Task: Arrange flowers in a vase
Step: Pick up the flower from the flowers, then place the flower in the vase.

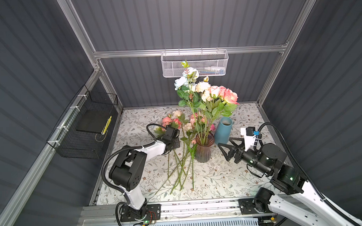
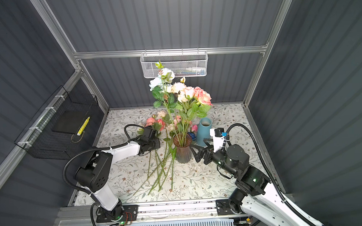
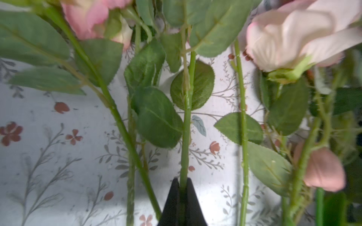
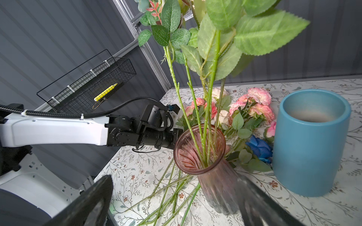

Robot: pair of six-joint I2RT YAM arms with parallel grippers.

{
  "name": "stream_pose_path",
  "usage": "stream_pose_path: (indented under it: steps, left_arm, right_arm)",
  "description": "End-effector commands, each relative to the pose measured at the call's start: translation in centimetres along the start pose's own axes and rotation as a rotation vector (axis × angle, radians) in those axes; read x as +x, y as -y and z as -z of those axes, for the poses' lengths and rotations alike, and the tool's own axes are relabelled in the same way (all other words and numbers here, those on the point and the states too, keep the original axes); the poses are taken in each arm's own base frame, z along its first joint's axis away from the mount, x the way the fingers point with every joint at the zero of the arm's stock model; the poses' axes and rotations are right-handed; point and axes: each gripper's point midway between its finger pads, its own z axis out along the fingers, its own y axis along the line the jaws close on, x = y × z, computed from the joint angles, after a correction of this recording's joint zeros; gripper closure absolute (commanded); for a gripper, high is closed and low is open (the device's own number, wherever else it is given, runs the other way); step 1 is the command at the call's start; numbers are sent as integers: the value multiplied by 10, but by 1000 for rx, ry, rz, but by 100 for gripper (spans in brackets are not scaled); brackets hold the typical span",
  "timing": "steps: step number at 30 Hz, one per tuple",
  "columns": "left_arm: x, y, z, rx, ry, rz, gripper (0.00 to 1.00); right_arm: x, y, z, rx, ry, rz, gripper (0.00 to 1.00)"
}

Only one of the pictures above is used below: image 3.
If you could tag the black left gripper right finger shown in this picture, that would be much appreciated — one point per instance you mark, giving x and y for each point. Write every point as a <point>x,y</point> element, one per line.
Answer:
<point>193,212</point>

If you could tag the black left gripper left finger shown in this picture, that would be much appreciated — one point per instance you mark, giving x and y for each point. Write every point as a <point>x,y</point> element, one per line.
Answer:
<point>170,214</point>

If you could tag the pink bud spray stem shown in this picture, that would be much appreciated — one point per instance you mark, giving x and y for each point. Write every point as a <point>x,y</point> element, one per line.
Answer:
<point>163,79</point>

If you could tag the small pink flower spray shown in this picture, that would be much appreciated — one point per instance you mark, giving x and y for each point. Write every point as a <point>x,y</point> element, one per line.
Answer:
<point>315,129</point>

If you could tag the blue flower stem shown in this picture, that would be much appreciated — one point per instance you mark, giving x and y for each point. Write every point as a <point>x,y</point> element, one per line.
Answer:
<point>27,37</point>

